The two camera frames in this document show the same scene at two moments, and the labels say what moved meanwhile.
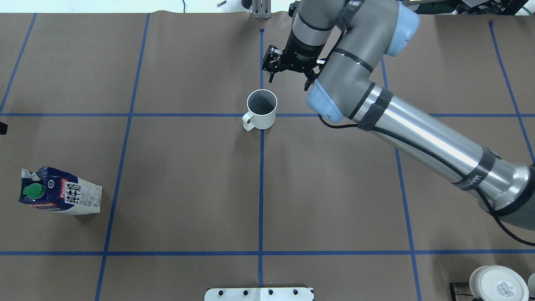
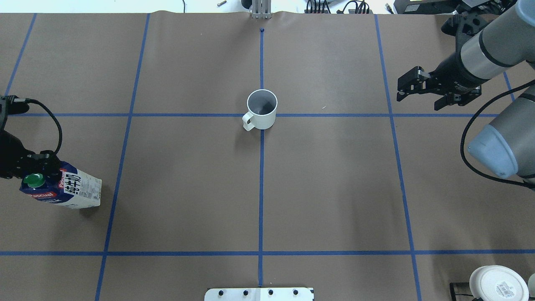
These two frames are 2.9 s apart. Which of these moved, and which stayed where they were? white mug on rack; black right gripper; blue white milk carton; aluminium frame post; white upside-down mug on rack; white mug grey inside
Moved: black right gripper; blue white milk carton
Stayed: white upside-down mug on rack; white mug grey inside; white mug on rack; aluminium frame post
